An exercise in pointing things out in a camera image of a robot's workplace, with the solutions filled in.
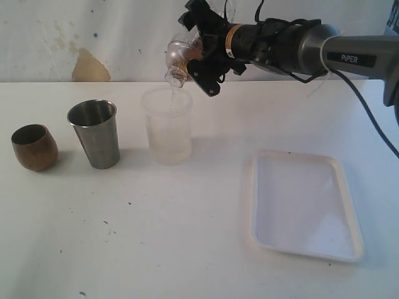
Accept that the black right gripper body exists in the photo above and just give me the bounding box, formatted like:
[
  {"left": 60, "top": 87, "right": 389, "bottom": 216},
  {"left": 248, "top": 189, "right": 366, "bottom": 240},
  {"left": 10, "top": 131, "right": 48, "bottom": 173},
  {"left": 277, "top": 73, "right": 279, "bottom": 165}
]
[{"left": 178, "top": 1, "right": 246, "bottom": 75}]

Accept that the clear graduated shaker body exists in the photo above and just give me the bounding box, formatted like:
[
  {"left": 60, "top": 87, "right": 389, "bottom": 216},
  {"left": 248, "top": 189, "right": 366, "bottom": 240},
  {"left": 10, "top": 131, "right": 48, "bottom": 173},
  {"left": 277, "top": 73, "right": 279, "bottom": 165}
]
[{"left": 212, "top": 0, "right": 236, "bottom": 22}]

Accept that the clear shaker lid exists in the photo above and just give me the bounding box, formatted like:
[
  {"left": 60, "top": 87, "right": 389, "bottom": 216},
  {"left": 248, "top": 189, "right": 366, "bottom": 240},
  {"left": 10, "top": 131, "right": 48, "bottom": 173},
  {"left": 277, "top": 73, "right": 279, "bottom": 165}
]
[{"left": 165, "top": 28, "right": 203, "bottom": 88}]

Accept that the stainless steel cup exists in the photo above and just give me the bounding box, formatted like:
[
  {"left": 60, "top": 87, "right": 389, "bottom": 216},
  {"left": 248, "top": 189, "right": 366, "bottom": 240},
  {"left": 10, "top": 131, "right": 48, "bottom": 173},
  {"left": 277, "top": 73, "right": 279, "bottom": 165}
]
[{"left": 67, "top": 99, "right": 120, "bottom": 169}]

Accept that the brown wooden cup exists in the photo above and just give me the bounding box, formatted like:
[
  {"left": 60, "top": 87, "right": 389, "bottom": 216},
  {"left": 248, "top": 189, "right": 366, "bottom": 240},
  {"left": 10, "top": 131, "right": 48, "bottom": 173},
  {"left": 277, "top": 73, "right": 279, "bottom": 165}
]
[{"left": 11, "top": 124, "right": 59, "bottom": 172}]

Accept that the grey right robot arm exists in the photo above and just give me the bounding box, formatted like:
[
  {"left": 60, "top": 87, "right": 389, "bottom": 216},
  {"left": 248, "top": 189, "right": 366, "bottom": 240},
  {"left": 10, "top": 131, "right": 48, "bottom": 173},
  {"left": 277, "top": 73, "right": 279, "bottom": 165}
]
[{"left": 178, "top": 1, "right": 398, "bottom": 107}]

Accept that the wood pieces and gold coin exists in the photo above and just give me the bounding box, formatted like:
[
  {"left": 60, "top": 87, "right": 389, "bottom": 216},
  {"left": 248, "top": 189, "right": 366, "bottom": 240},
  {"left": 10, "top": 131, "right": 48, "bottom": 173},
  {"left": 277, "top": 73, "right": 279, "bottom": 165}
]
[{"left": 173, "top": 38, "right": 203, "bottom": 74}]

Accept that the translucent plastic cup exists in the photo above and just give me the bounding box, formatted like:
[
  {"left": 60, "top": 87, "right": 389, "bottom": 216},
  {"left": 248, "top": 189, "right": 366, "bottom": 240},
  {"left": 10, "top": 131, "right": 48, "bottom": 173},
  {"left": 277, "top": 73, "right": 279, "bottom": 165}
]
[{"left": 141, "top": 86, "right": 193, "bottom": 165}]

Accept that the white plastic tray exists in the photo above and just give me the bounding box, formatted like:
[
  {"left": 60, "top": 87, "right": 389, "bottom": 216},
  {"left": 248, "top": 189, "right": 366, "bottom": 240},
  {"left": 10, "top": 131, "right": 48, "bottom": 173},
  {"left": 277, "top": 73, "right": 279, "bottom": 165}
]
[{"left": 251, "top": 150, "right": 365, "bottom": 263}]

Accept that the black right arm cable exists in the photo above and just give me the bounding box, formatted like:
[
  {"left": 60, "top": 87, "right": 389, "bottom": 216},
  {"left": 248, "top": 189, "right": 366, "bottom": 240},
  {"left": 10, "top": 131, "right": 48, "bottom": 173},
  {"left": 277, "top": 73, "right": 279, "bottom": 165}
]
[{"left": 330, "top": 68, "right": 399, "bottom": 158}]

